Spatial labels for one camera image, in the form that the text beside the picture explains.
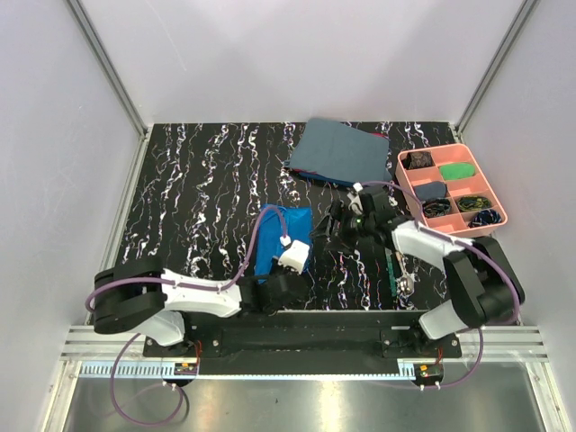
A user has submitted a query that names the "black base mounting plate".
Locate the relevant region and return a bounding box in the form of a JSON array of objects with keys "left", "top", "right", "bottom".
[{"left": 89, "top": 309, "right": 518, "bottom": 377}]

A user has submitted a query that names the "dark multicolour item in tray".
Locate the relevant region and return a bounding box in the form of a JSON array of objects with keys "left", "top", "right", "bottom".
[{"left": 422, "top": 198, "right": 452, "bottom": 219}]

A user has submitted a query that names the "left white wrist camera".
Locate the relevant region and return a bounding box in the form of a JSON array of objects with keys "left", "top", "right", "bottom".
[{"left": 270, "top": 236, "right": 311, "bottom": 275}]

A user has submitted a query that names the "yellow green item in tray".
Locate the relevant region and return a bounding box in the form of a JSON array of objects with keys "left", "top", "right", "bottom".
[{"left": 454, "top": 195, "right": 492, "bottom": 212}]

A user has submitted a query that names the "knife with green handle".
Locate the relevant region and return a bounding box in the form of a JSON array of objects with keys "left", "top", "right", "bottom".
[{"left": 385, "top": 249, "right": 398, "bottom": 298}]

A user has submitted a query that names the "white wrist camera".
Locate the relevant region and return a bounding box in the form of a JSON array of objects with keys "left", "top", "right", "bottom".
[
  {"left": 270, "top": 236, "right": 311, "bottom": 275},
  {"left": 347, "top": 183, "right": 365, "bottom": 216}
]

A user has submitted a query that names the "blue patterned item in tray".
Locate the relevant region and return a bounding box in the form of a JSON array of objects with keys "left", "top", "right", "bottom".
[{"left": 468, "top": 209, "right": 503, "bottom": 229}]

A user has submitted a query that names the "blue cloth napkin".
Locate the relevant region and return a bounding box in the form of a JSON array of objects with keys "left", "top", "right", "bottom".
[{"left": 254, "top": 206, "right": 313, "bottom": 275}]

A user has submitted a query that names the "grey folded napkin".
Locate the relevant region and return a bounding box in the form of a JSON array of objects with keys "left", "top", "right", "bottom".
[{"left": 284, "top": 118, "right": 392, "bottom": 186}]

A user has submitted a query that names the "aluminium frame rail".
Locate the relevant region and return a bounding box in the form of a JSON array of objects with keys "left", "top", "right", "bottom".
[{"left": 62, "top": 0, "right": 152, "bottom": 140}]

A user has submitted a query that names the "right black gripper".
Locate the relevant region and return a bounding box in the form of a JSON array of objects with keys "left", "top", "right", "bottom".
[{"left": 308, "top": 200, "right": 375, "bottom": 255}]

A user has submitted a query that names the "red folded napkin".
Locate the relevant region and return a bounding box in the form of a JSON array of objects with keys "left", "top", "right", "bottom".
[{"left": 290, "top": 168, "right": 351, "bottom": 187}]

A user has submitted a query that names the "dark patterned item in tray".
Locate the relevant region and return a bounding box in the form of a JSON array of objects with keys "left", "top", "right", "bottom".
[{"left": 404, "top": 151, "right": 434, "bottom": 170}]

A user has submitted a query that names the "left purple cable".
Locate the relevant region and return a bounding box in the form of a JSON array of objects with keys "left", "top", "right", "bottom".
[{"left": 85, "top": 209, "right": 289, "bottom": 427}]

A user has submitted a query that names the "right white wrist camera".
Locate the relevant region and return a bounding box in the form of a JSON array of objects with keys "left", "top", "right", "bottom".
[{"left": 347, "top": 183, "right": 365, "bottom": 216}]

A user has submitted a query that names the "pink divided tray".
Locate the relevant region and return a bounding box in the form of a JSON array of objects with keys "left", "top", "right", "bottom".
[{"left": 395, "top": 143, "right": 508, "bottom": 238}]

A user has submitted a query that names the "purple cable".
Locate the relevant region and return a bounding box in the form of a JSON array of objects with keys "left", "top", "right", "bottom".
[
  {"left": 85, "top": 209, "right": 289, "bottom": 427},
  {"left": 359, "top": 180, "right": 526, "bottom": 391}
]

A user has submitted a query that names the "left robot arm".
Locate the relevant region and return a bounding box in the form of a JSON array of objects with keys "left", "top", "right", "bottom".
[{"left": 85, "top": 254, "right": 308, "bottom": 356}]

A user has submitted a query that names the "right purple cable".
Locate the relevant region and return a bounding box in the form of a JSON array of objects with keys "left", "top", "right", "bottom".
[{"left": 359, "top": 180, "right": 526, "bottom": 391}]

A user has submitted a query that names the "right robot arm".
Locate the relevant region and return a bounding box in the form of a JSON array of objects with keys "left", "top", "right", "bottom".
[{"left": 310, "top": 186, "right": 525, "bottom": 357}]

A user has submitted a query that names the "grey item in tray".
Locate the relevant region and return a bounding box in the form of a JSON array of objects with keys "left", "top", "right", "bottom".
[{"left": 413, "top": 181, "right": 447, "bottom": 202}]

